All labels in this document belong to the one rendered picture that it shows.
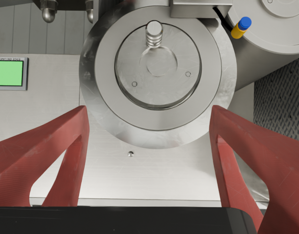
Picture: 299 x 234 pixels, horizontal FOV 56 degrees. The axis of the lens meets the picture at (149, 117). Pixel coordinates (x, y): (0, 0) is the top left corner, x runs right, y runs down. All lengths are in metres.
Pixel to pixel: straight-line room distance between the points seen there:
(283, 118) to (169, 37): 0.23
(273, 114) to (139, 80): 0.26
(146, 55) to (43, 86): 0.41
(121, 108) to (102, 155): 0.35
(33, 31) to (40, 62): 2.46
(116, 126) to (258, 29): 0.16
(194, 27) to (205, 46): 0.02
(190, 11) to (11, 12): 3.13
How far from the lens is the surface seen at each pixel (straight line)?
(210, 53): 0.27
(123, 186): 0.59
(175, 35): 0.26
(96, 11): 0.29
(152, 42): 0.24
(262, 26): 0.30
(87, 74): 0.27
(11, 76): 0.66
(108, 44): 0.27
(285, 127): 0.42
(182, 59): 0.25
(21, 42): 3.16
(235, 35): 0.23
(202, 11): 0.26
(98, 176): 0.60
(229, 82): 0.27
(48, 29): 3.01
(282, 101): 0.43
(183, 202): 0.61
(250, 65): 0.33
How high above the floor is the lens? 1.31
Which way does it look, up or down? 4 degrees down
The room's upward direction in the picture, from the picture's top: 179 degrees counter-clockwise
